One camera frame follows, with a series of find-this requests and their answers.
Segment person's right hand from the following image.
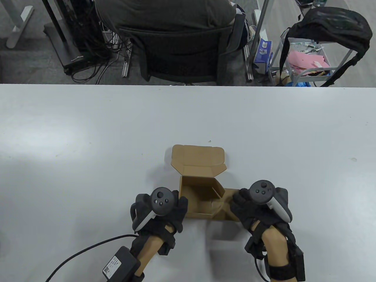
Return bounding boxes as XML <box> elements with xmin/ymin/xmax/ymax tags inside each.
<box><xmin>230</xmin><ymin>187</ymin><xmax>292</xmax><ymax>234</ymax></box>

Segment person's left hand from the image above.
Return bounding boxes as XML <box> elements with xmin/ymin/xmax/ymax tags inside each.
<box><xmin>130</xmin><ymin>190</ymin><xmax>189</xmax><ymax>242</ymax></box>

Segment brown cardboard small mailer box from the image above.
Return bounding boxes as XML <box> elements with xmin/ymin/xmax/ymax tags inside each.
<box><xmin>171</xmin><ymin>144</ymin><xmax>241</xmax><ymax>221</ymax></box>

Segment person's right forearm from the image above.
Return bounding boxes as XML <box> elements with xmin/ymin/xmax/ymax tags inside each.
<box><xmin>245</xmin><ymin>223</ymin><xmax>297</xmax><ymax>282</ymax></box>

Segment blue and white box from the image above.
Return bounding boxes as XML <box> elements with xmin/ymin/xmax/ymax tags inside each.
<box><xmin>254</xmin><ymin>38</ymin><xmax>273</xmax><ymax>74</ymax></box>

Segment dark grey left hand controller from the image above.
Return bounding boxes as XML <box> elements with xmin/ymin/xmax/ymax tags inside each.
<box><xmin>130</xmin><ymin>187</ymin><xmax>177</xmax><ymax>233</ymax></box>

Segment dark grey hand controller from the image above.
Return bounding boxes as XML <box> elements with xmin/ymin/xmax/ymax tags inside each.
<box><xmin>249</xmin><ymin>180</ymin><xmax>293</xmax><ymax>223</ymax></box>
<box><xmin>130</xmin><ymin>187</ymin><xmax>177</xmax><ymax>233</ymax></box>

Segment dark grey right hand controller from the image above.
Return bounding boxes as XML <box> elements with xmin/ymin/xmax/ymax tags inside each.
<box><xmin>249</xmin><ymin>180</ymin><xmax>293</xmax><ymax>223</ymax></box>

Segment black mesh office chair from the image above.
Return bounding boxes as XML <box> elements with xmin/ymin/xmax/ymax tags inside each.
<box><xmin>117</xmin><ymin>13</ymin><xmax>250</xmax><ymax>86</ymax></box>

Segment grey metal cart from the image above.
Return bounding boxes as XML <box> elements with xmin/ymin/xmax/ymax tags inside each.
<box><xmin>269</xmin><ymin>37</ymin><xmax>355</xmax><ymax>87</ymax></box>

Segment pink papers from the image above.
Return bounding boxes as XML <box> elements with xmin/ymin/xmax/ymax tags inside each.
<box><xmin>286</xmin><ymin>49</ymin><xmax>331</xmax><ymax>71</ymax></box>

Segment silver metal pole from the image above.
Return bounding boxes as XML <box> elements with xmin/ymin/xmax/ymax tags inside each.
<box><xmin>247</xmin><ymin>0</ymin><xmax>269</xmax><ymax>66</ymax></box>

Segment white power strip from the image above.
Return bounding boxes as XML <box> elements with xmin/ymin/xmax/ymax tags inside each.
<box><xmin>101</xmin><ymin>29</ymin><xmax>121</xmax><ymax>49</ymax></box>

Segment black backpack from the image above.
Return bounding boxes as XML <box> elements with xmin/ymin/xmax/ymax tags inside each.
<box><xmin>279</xmin><ymin>6</ymin><xmax>373</xmax><ymax>87</ymax></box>

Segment white desk leg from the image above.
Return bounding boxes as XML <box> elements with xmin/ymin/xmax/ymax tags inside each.
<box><xmin>6</xmin><ymin>0</ymin><xmax>34</xmax><ymax>49</ymax></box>

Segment black labelled wrist camera box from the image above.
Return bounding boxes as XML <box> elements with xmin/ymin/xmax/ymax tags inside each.
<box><xmin>102</xmin><ymin>246</ymin><xmax>141</xmax><ymax>280</ymax></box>

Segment black plain wrist camera box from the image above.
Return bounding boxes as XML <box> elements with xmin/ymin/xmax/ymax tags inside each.
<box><xmin>286</xmin><ymin>245</ymin><xmax>306</xmax><ymax>282</ymax></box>

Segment tangle of black cables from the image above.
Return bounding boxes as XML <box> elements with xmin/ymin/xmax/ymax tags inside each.
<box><xmin>63</xmin><ymin>0</ymin><xmax>136</xmax><ymax>84</ymax></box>

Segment grey stand base with post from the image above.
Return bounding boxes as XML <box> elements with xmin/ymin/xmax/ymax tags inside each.
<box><xmin>41</xmin><ymin>0</ymin><xmax>83</xmax><ymax>71</ymax></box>

